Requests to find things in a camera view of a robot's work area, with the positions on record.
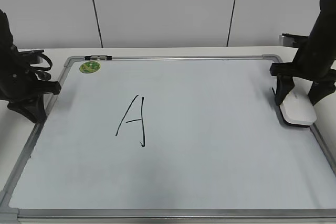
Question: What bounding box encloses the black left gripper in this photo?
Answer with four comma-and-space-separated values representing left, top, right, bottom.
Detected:
7, 80, 61, 123

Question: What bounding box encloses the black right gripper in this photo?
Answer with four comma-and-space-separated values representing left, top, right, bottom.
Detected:
269, 62, 335, 106

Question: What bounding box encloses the white board eraser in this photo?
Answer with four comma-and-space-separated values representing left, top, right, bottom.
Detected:
279, 87, 317, 127

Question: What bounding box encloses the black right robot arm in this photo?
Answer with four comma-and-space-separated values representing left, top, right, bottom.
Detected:
270, 0, 335, 105

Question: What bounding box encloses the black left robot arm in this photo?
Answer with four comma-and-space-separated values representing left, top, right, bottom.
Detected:
1, 12, 61, 123

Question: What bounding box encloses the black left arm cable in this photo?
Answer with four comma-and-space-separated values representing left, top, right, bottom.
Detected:
28, 54, 54, 81

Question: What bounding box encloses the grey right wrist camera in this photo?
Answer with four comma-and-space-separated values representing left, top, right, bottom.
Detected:
279, 33, 308, 48

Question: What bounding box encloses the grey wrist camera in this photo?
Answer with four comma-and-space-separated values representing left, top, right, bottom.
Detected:
19, 49, 44, 65
279, 33, 308, 48

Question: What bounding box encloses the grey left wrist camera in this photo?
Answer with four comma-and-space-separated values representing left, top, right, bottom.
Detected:
19, 49, 44, 65

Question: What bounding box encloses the black and silver frame clip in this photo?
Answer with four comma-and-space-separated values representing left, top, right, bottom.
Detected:
85, 55, 113, 61

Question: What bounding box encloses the white board with grey frame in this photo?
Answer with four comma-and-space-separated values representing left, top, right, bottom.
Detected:
1, 55, 335, 223

